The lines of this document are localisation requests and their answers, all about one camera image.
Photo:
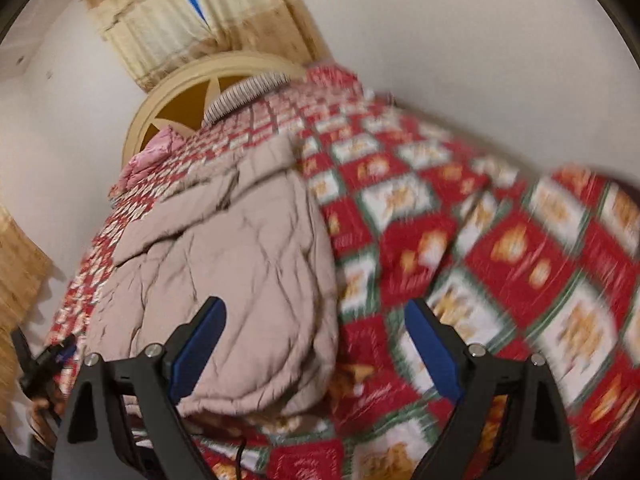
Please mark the red floral cloth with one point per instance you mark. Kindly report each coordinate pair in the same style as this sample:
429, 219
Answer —
335, 76

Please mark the beige side curtain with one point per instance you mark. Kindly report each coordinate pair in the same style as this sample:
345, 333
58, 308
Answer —
23, 269

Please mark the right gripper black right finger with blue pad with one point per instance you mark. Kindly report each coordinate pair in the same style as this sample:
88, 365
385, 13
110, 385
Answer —
508, 419

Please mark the pink folded blanket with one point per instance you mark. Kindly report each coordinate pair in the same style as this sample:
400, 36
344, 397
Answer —
161, 146

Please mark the person's left hand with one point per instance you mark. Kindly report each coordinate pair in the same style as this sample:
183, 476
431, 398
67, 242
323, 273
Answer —
40, 414

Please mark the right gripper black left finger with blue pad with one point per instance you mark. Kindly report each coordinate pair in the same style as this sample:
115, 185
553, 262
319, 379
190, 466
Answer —
95, 441

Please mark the beige quilted puffer coat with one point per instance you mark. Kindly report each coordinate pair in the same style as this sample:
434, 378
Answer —
246, 229

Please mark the cream round wooden headboard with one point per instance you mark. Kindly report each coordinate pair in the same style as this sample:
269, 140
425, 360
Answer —
181, 99

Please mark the red teddy bear bedspread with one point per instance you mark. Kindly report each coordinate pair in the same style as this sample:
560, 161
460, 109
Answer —
519, 265

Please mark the beige patterned window curtain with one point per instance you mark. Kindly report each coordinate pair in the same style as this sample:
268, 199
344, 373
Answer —
152, 38

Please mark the striped grey pillow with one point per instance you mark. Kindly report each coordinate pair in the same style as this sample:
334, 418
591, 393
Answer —
241, 94

